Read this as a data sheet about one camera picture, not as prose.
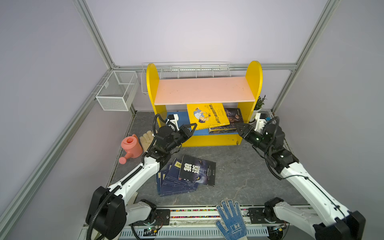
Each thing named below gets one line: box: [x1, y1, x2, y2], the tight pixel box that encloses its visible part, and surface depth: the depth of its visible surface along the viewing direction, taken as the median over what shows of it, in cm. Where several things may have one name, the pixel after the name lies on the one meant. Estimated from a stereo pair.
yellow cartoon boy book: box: [208, 125, 238, 135], surface depth 89 cm
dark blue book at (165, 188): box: [157, 177, 196, 197], surface depth 82 cm
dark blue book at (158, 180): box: [156, 171, 162, 195], surface depth 84 cm
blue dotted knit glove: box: [215, 199, 247, 240], surface depth 74 cm
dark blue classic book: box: [163, 158, 199, 190], surface depth 84 cm
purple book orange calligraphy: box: [224, 108, 244, 125], surface depth 93 cm
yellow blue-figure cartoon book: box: [186, 103, 231, 131], surface depth 79 cm
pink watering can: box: [119, 134, 143, 165], surface depth 91 cm
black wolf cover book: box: [178, 155, 216, 187], surface depth 87 cm
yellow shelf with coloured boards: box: [146, 61, 263, 147], surface depth 77 cm
